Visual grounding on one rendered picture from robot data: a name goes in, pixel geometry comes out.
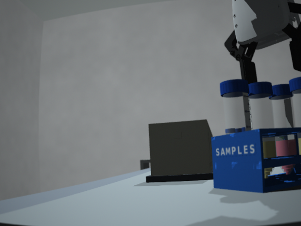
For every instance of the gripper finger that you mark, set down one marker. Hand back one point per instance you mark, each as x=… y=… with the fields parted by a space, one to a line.
x=248 y=71
x=295 y=35

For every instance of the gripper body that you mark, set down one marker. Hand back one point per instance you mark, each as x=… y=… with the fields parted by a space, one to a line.
x=262 y=21

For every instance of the blue tube rack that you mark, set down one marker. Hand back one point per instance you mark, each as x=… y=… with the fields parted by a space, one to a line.
x=238 y=162

